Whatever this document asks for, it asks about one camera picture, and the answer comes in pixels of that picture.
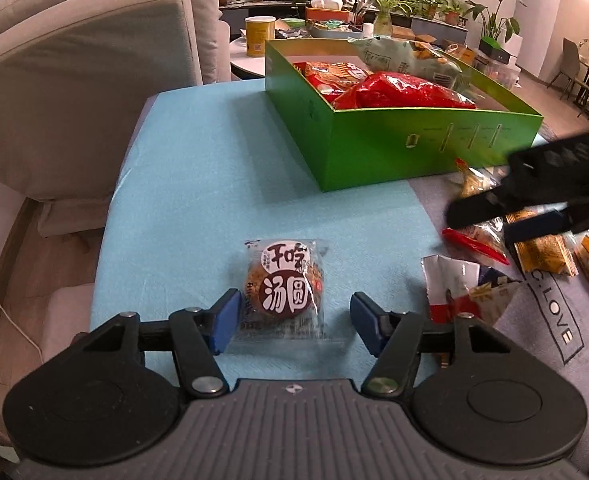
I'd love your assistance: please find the small yellow snack packet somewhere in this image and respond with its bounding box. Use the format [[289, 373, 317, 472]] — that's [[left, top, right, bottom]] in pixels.
[[509, 235, 579, 276]]

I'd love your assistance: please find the biscuit roll clear pack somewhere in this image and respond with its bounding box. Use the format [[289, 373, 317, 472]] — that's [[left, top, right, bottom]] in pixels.
[[442, 158, 510, 266]]

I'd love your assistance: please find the small white red packet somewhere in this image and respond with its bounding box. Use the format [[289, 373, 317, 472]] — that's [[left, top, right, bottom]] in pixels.
[[421, 255, 521, 325]]

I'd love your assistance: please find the round pastry brown label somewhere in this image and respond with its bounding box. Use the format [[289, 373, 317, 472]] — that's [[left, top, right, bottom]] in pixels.
[[240, 238, 327, 339]]

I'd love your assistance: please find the large red snack bag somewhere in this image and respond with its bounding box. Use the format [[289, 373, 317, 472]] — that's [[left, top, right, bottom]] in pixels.
[[332, 72, 477, 110]]

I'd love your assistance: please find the green chips snack bag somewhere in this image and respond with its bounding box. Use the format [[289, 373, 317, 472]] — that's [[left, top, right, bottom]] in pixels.
[[349, 36, 471, 91]]

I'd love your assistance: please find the lobster cracker snack bag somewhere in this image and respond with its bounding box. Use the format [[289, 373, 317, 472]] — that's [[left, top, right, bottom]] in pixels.
[[293, 62, 371, 104]]

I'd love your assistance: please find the dining chair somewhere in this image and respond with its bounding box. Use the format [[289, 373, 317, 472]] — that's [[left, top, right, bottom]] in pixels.
[[547, 38, 588, 99]]

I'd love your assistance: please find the blue grey table mat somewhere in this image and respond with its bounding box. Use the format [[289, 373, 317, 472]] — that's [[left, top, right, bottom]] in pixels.
[[89, 78, 589, 470]]

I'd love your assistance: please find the green gift box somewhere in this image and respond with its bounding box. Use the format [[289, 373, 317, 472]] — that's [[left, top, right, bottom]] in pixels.
[[265, 39, 543, 192]]

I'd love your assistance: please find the glass vase with plant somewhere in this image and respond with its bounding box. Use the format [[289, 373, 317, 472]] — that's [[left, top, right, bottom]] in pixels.
[[369, 0, 413, 37]]

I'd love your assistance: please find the blue plastic tray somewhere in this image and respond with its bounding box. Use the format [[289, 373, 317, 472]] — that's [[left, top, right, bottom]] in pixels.
[[306, 20, 363, 39]]

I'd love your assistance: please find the orange tissue box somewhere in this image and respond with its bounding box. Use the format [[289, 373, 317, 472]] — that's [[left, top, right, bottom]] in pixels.
[[305, 0, 349, 22]]

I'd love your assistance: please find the yellow cylindrical can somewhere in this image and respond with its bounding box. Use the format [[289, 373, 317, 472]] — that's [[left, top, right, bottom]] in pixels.
[[244, 15, 277, 58]]

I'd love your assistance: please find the beige sofa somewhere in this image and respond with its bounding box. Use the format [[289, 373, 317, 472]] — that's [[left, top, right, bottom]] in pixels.
[[0, 0, 233, 239]]

